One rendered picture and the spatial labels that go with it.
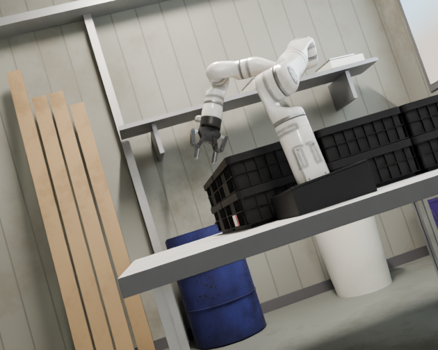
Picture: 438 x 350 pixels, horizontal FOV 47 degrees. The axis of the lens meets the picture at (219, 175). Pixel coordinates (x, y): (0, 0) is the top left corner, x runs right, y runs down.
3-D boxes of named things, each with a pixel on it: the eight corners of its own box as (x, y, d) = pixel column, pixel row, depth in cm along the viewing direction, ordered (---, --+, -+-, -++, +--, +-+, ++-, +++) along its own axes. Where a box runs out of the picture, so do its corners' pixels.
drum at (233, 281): (260, 317, 374) (228, 218, 381) (274, 329, 324) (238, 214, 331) (194, 340, 367) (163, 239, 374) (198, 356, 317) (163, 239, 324)
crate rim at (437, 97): (484, 87, 168) (482, 80, 168) (403, 112, 163) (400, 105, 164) (423, 117, 207) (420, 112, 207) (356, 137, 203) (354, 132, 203)
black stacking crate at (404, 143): (425, 172, 161) (412, 137, 163) (338, 200, 157) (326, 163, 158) (372, 187, 201) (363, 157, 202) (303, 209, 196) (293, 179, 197)
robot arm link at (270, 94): (247, 76, 139) (270, 133, 137) (276, 60, 135) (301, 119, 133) (260, 79, 148) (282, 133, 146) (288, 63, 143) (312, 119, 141)
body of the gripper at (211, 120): (203, 112, 177) (199, 137, 175) (226, 117, 179) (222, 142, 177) (197, 117, 184) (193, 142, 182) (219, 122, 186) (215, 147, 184)
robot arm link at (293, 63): (299, 43, 156) (272, 57, 161) (282, 63, 133) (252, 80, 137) (313, 69, 158) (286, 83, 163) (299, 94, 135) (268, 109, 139)
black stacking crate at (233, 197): (338, 200, 157) (326, 163, 158) (247, 229, 153) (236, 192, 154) (302, 209, 196) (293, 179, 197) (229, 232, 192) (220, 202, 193)
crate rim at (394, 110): (403, 112, 163) (400, 105, 164) (318, 137, 159) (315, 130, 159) (356, 137, 203) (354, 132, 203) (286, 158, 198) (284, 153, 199)
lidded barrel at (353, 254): (375, 276, 391) (351, 203, 397) (412, 278, 345) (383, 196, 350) (320, 297, 379) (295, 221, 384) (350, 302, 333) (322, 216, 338)
